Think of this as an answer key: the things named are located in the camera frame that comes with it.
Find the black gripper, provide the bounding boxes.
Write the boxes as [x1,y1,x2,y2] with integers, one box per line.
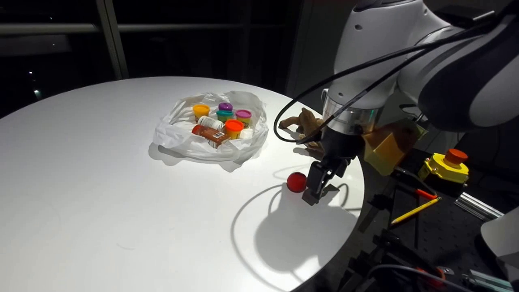
[300,124,365,205]

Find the small red tub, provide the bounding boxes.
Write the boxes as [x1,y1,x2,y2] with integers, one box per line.
[286,170,310,194]

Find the brown plush moose toy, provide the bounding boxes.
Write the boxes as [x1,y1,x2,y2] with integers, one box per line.
[277,105,328,158]

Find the yellow tub pink lid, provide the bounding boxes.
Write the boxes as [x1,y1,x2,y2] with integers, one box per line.
[235,108,255,127]

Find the yellow tub red-orange lid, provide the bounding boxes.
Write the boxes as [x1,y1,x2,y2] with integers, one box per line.
[224,118,247,140]

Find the spice jar red lid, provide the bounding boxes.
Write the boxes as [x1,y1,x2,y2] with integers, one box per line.
[190,123,229,148]

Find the yellow tub orange-yellow lid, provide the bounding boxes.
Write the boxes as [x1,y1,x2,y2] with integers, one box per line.
[191,101,213,121]

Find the white crumpled plastic bag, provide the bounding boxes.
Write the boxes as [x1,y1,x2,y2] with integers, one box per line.
[149,88,271,165]

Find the yellow pencil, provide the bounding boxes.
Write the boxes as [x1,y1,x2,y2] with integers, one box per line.
[389,194,443,226]

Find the yellow emergency stop button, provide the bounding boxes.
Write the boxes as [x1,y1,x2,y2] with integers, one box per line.
[417,147,472,186]

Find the aluminium profile bar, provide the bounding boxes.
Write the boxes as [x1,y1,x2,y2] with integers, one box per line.
[454,189,506,221]

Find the white rounded casing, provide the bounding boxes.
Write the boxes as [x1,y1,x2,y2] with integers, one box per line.
[479,205,519,273]

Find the wood-coloured wrist camera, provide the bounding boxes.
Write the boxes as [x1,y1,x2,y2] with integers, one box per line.
[362,119,428,178]

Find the red-handled tool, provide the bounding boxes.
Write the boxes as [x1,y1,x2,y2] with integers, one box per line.
[414,186,441,202]

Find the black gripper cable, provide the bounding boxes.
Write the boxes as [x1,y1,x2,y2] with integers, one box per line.
[273,17,491,145]

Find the grey floor cables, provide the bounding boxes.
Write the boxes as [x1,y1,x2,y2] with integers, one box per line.
[346,231,519,292]

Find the grey window frame post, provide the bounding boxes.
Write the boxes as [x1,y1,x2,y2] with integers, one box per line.
[96,0,131,80]

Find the grey window rail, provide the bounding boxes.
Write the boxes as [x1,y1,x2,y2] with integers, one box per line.
[0,20,305,37]

